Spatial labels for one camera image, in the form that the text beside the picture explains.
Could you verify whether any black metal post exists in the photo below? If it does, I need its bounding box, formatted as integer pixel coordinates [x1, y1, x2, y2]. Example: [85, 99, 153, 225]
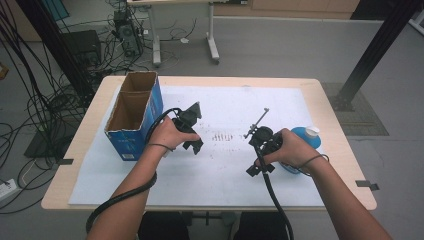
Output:
[331, 0, 424, 112]
[14, 0, 96, 101]

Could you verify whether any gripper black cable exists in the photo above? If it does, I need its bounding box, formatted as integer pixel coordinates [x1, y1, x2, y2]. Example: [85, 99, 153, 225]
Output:
[85, 107, 184, 234]
[254, 146, 295, 240]

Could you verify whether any black box cabinet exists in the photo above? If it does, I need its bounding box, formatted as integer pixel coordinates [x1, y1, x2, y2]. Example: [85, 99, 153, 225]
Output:
[62, 29, 103, 68]

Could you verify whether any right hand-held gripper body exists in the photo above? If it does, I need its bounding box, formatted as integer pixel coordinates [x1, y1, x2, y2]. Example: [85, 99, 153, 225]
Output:
[244, 107, 284, 156]

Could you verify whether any blue cardboard box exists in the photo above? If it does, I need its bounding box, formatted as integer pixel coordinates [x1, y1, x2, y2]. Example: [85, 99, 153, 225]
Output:
[104, 70, 164, 162]

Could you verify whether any person's left hand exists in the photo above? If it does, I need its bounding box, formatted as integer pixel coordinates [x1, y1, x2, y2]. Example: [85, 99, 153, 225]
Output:
[149, 116, 201, 156]

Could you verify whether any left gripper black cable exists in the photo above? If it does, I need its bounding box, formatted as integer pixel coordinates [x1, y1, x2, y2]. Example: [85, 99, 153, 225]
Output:
[85, 107, 184, 234]

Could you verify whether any thin black wrist band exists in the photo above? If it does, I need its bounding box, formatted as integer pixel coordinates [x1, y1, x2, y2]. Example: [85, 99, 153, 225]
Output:
[296, 153, 330, 176]
[146, 142, 175, 153]

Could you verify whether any bundle of black cables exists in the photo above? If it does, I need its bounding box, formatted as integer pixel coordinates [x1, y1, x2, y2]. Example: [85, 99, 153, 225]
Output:
[0, 0, 151, 214]

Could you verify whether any person's right hand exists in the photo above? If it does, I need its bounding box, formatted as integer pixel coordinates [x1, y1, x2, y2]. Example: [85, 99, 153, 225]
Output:
[254, 128, 316, 171]

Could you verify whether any white power strip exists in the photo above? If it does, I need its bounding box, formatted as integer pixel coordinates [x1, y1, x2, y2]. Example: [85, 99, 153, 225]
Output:
[0, 178, 18, 202]

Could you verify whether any person's leg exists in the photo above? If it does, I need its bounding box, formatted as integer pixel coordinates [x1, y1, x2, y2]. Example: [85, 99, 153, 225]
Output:
[138, 211, 191, 240]
[233, 211, 290, 240]

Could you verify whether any black computer tower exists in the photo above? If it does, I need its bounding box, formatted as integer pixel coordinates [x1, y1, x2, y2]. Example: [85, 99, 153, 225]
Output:
[113, 9, 143, 58]

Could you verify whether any thin black right wrist band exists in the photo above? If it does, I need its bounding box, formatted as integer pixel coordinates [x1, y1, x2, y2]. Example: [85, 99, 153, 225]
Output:
[296, 153, 330, 176]

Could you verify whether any person's right leg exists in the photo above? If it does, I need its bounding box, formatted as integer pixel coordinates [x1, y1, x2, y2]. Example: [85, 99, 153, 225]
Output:
[233, 211, 290, 240]

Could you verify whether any white table sheet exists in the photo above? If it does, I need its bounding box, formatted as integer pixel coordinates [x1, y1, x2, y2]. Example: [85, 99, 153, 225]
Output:
[68, 85, 326, 208]

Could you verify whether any black floor base plate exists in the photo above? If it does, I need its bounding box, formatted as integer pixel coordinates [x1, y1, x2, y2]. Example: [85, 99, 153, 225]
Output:
[23, 128, 81, 160]

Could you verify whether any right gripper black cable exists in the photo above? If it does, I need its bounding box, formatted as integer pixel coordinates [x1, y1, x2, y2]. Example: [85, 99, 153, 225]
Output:
[254, 146, 295, 240]

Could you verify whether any person's left leg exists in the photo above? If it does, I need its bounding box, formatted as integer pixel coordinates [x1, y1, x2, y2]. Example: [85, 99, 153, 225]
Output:
[138, 211, 191, 240]

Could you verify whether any blue bottle with white cap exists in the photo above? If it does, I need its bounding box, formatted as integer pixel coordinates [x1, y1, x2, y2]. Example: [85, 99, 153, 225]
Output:
[279, 125, 323, 175]

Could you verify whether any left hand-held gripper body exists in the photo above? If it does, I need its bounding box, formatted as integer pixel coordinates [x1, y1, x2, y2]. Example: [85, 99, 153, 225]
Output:
[171, 101, 203, 134]

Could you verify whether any thin black left wrist band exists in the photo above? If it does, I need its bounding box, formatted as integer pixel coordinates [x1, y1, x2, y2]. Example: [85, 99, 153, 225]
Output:
[146, 142, 175, 153]

